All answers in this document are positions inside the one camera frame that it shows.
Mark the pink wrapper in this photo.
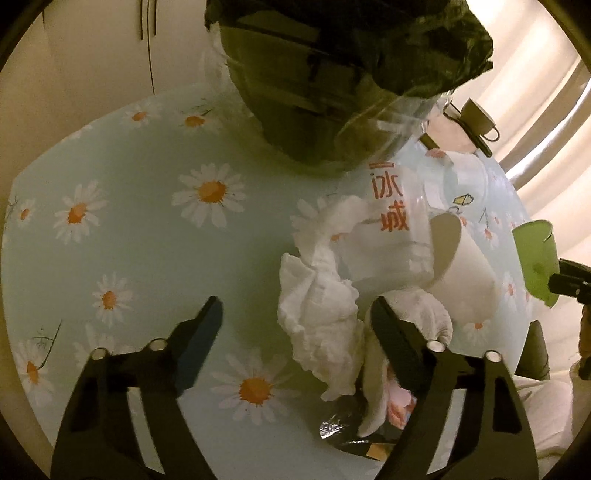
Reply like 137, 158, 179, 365
385, 367, 419, 428

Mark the clear plastic cup yellow print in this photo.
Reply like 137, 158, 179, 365
424, 151, 491, 223

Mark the black foil wrapper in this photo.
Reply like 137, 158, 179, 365
320, 418, 370, 455

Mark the clear plastic cup red print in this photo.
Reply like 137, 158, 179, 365
341, 161, 438, 286

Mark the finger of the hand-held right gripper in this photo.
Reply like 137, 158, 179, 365
549, 258, 591, 305

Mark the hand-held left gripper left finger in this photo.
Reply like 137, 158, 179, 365
51, 296, 225, 480

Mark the white paper cup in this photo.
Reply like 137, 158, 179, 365
427, 215, 503, 325

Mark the white cabinet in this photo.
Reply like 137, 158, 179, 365
0, 0, 222, 139

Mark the green plastic piece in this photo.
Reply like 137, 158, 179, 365
512, 220, 561, 309

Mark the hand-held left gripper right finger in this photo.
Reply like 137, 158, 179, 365
370, 296, 541, 480

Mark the person's right hand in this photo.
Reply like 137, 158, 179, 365
577, 305, 591, 361

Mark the white tissue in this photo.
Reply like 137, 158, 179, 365
358, 290, 454, 438
277, 195, 366, 401

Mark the clear bin with black bag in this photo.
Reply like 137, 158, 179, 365
203, 0, 495, 175

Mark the brown mug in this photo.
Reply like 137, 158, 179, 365
461, 98, 501, 140

